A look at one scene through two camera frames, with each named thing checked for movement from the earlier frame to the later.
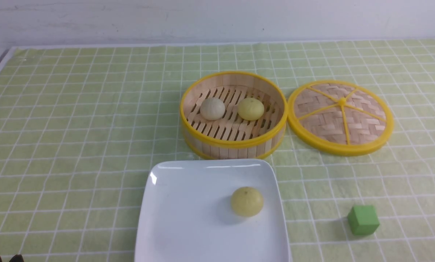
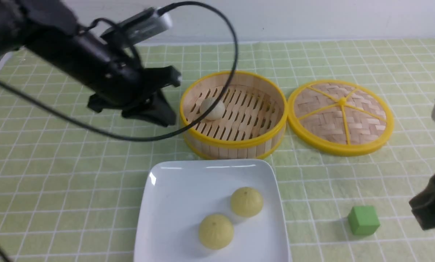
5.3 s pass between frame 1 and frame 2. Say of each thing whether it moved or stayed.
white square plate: stayed
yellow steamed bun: moved
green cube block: stayed
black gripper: moved
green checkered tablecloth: stayed
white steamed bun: stayed
